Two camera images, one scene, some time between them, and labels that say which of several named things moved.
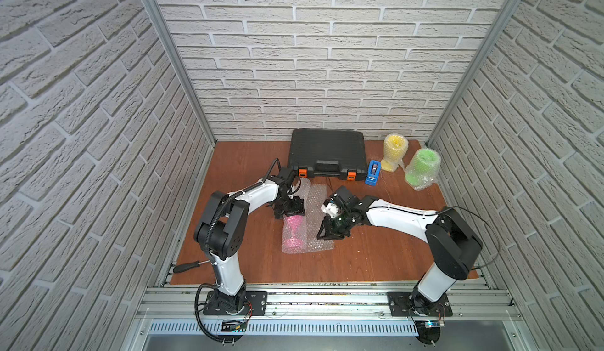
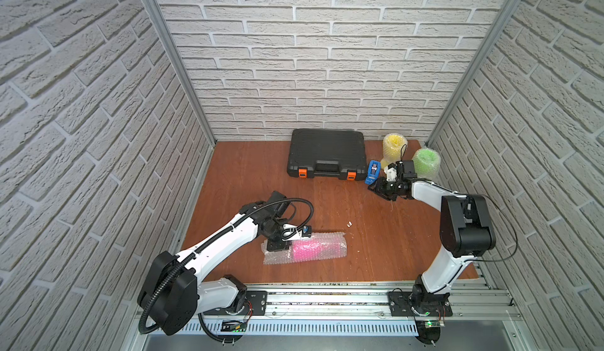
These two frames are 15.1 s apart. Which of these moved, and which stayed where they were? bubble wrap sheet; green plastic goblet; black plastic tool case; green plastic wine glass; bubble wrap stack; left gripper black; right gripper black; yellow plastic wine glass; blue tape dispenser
Moved: left gripper black; right gripper black; bubble wrap stack
Stayed: blue tape dispenser; yellow plastic wine glass; bubble wrap sheet; black plastic tool case; green plastic wine glass; green plastic goblet
